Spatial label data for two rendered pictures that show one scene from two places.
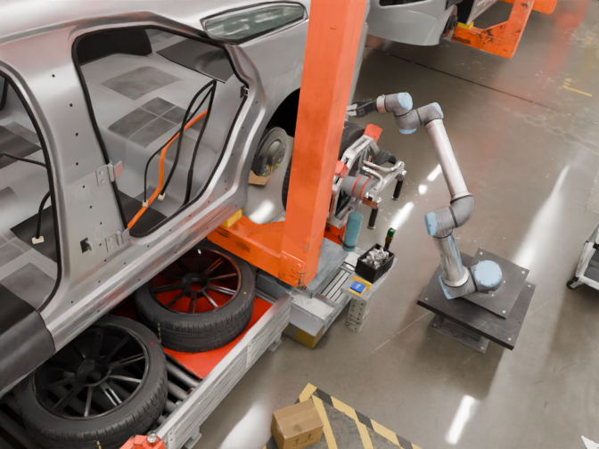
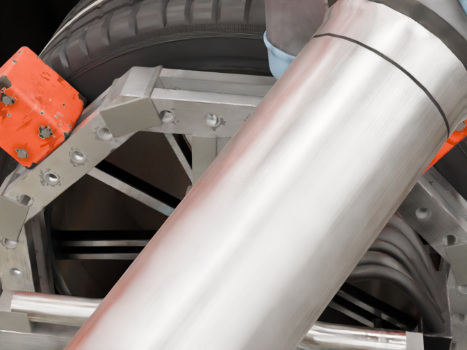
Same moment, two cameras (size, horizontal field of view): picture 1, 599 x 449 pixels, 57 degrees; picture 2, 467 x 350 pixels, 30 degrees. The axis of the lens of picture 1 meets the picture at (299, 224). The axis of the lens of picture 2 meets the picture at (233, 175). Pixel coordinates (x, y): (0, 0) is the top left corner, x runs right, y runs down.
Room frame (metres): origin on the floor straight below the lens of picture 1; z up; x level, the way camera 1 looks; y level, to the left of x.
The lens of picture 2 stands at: (2.40, -0.97, 1.55)
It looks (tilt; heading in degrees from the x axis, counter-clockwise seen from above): 35 degrees down; 70
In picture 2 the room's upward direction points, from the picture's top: 1 degrees clockwise
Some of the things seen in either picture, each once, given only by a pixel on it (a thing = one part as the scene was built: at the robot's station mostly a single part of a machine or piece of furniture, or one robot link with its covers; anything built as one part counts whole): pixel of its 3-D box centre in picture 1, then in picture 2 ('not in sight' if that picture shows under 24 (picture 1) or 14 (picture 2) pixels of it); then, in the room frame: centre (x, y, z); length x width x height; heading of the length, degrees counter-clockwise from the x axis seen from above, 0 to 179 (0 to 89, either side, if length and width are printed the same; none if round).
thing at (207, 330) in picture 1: (195, 293); not in sight; (2.04, 0.52, 0.39); 0.66 x 0.66 x 0.24
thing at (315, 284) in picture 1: (308, 261); not in sight; (2.69, -0.10, 0.13); 0.50 x 0.36 x 0.10; 153
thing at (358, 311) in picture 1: (360, 302); not in sight; (2.31, -0.45, 0.21); 0.10 x 0.10 x 0.42; 63
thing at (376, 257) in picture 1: (374, 262); not in sight; (2.36, -0.47, 0.51); 0.20 x 0.14 x 0.13; 144
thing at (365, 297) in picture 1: (370, 274); not in sight; (2.34, -0.46, 0.44); 0.43 x 0.17 x 0.03; 153
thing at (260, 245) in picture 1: (250, 228); not in sight; (2.31, 0.27, 0.69); 0.52 x 0.17 x 0.35; 63
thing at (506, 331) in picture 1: (471, 307); not in sight; (2.46, -1.18, 0.15); 0.60 x 0.60 x 0.30; 64
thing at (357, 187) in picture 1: (362, 187); not in sight; (2.62, -0.33, 0.85); 0.21 x 0.14 x 0.14; 63
